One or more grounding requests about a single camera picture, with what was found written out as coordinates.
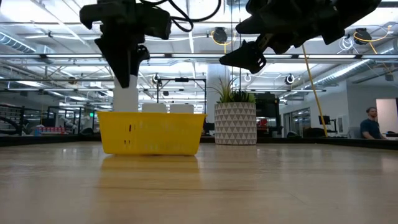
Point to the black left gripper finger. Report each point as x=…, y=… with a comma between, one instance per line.
x=119, y=59
x=142, y=54

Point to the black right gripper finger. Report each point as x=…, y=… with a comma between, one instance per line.
x=247, y=57
x=256, y=25

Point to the yellow plastic basket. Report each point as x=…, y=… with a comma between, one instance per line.
x=174, y=137

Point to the small black ceiling reel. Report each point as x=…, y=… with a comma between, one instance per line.
x=155, y=78
x=289, y=79

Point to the long ceiling light strip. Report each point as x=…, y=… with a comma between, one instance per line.
x=74, y=56

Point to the black cabinet machine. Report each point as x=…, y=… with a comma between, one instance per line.
x=267, y=109

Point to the potted plant in patterned pot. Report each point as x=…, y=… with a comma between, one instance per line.
x=235, y=124

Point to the red box row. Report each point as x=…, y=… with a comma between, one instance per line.
x=51, y=130

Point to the black monitor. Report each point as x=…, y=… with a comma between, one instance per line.
x=325, y=119

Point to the person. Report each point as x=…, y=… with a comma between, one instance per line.
x=370, y=129

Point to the black camera stand frame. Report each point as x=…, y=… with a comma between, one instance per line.
x=182, y=79

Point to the silver ventilation duct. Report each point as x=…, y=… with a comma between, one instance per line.
x=342, y=73

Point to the black aluminium table frame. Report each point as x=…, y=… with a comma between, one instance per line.
x=311, y=140

